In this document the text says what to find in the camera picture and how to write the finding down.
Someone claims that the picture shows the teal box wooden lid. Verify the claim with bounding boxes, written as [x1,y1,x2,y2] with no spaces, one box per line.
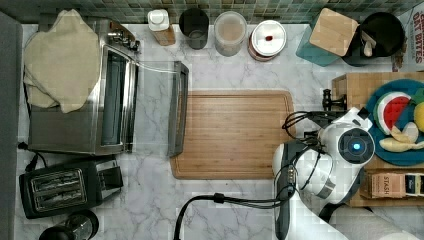
[296,8,359,67]

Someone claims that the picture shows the dark tea box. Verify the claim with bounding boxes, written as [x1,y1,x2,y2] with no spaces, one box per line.
[405,173,423,196]

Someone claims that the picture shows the oat bites cereal box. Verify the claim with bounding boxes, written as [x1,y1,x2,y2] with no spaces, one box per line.
[392,3,424,72]

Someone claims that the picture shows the stash tea box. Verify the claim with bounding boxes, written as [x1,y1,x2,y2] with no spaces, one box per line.
[360,173,406,199]

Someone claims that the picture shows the blue plate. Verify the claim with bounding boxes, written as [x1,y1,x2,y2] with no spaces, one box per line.
[365,79,424,166]

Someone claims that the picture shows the toy watermelon slice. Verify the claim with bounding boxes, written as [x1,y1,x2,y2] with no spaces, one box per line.
[373,91,411,135]

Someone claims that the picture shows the black glass jar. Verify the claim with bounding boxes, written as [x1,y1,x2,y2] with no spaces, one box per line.
[39,210,99,240]

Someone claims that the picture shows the beige folded cloth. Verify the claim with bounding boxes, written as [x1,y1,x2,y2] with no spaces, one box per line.
[24,10,101,113]

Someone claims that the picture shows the dark cylindrical cup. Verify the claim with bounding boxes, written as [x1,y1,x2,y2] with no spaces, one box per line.
[179,8,209,50]

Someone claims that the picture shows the black utensil holder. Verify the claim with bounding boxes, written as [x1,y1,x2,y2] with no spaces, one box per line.
[342,12,405,67]

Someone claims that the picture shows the stainless toaster oven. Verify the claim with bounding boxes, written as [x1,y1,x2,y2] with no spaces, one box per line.
[29,18,189,157]

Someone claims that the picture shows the bamboo cutting board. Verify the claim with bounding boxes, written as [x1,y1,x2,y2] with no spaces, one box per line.
[170,90,293,180]

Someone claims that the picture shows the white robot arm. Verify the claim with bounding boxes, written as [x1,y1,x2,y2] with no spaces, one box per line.
[272,107,375,240]

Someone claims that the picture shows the yellow toy fruit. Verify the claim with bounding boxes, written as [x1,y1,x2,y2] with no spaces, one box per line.
[414,102,424,132]

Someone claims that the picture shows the white cap wooden bottle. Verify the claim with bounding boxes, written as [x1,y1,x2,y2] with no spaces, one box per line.
[148,9,176,46]

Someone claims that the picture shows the clear plastic canister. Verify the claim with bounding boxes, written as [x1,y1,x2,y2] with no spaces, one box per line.
[214,11,247,57]

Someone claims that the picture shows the toy banana pieces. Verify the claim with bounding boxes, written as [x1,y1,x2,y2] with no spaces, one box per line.
[379,122,424,153]

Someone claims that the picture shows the black power cord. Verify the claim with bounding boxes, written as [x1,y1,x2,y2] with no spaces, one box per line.
[17,141,48,173]

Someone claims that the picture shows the black two-slot toaster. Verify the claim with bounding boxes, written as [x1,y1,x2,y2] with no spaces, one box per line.
[19,159,123,219]

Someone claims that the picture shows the white lid red jar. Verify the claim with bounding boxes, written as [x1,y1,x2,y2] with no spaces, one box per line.
[248,20,287,62]

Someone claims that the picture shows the black drawer knob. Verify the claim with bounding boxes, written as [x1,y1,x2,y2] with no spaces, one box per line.
[322,89,347,111]

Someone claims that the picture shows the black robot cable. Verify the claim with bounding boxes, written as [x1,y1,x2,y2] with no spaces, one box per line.
[173,110,334,240]

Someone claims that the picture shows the paper towel roll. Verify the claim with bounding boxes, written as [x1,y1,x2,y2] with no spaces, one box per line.
[329,206,420,240]

